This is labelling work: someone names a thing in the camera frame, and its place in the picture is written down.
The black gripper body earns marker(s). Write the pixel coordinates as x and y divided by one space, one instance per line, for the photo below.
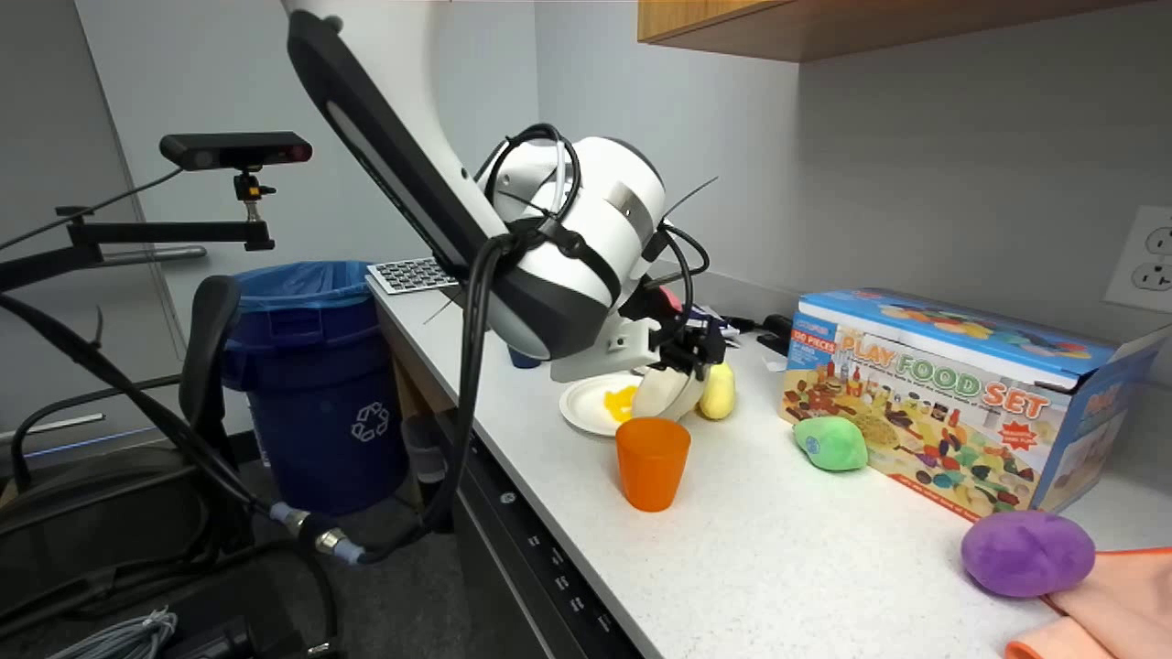
687 342

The yellow toy fries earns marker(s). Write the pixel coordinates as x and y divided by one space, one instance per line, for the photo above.
620 403

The cream plate with fries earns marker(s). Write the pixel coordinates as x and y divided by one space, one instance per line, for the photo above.
668 393

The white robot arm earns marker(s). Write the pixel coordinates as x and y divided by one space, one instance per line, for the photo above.
548 235

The large white paper plate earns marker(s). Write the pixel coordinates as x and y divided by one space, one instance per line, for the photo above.
582 403

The yellow plush banana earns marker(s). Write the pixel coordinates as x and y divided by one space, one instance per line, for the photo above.
720 393

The orange plastic cup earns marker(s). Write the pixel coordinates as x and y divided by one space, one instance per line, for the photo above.
648 457

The green plush toy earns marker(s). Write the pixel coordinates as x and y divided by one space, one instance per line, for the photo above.
831 445

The play food set box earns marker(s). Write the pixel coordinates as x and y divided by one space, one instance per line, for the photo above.
967 409

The blue recycling bin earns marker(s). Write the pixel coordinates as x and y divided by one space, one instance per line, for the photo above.
310 352

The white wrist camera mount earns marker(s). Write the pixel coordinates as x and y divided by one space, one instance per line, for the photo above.
620 347

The wall power outlet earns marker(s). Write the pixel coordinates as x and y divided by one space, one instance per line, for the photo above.
1143 265

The black camera on stand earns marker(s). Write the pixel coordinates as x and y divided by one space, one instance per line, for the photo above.
232 149

